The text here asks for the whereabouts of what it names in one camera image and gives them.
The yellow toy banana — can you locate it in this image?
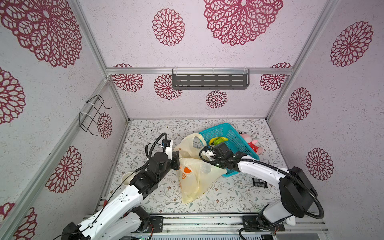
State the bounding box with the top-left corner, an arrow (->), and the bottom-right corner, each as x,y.
209,137 -> 229,146

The cream plastic bag orange print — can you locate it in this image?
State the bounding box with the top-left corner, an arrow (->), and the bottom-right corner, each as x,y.
174,133 -> 227,204

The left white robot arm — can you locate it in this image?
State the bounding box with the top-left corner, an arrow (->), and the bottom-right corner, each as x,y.
58,133 -> 180,240

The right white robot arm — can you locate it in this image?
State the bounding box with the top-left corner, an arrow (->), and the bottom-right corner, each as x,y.
199,143 -> 325,239

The teal plastic basket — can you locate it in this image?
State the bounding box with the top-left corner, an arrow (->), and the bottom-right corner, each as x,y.
199,123 -> 274,181

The green toy fruit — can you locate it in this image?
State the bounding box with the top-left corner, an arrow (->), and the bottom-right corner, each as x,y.
213,137 -> 228,146

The pink plush toy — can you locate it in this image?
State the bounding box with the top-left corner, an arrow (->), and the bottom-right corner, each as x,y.
239,132 -> 264,155

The small black packet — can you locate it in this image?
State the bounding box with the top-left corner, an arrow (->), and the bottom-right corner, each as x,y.
252,178 -> 268,189

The white paper cup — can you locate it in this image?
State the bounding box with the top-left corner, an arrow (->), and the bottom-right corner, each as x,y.
121,172 -> 136,186

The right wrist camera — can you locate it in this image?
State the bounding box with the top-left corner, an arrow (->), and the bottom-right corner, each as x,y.
200,146 -> 216,162

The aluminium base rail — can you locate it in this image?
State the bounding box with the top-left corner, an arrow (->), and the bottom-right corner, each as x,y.
80,212 -> 329,240

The grey slotted wall shelf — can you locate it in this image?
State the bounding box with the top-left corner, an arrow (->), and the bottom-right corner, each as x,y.
171,69 -> 250,90

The black wire wall rack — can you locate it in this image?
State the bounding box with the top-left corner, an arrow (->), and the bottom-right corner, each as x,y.
78,94 -> 111,136

